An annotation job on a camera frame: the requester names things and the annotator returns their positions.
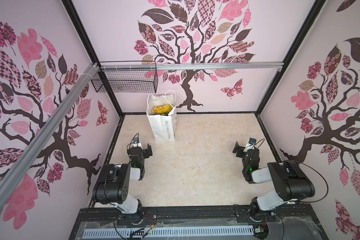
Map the white paper bag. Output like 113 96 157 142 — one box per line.
146 90 177 142

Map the yellow chip bag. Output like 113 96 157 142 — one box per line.
152 104 173 116

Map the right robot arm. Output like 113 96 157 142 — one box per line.
233 139 315 222

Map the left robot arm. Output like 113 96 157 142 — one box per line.
92 144 153 225

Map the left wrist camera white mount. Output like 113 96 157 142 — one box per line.
129 138 143 148

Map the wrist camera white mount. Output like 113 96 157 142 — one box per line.
244 138 257 152
129 138 143 148

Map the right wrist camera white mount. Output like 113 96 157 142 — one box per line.
244 138 257 152

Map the left camera cable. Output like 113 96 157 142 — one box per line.
126 132 140 151

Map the white slotted cable duct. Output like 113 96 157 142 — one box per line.
82 226 255 240

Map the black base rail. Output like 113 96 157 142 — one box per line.
70 205 327 240

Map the black wire basket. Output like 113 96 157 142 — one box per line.
91 60 159 94

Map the aluminium rail back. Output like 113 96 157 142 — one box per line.
101 62 284 71

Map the aluminium rail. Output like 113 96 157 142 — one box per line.
101 62 284 71
0 63 99 210

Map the aluminium rail left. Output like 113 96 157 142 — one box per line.
0 63 99 210

